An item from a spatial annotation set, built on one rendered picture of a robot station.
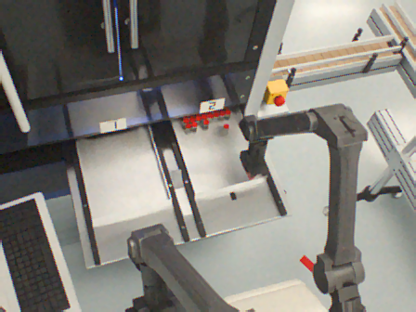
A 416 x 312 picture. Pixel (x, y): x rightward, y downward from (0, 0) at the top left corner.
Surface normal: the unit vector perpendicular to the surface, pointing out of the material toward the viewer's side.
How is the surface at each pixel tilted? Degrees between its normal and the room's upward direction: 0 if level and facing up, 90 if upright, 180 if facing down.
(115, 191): 0
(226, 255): 0
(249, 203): 0
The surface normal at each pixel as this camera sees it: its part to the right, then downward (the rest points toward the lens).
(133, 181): 0.11, -0.50
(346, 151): 0.33, 0.35
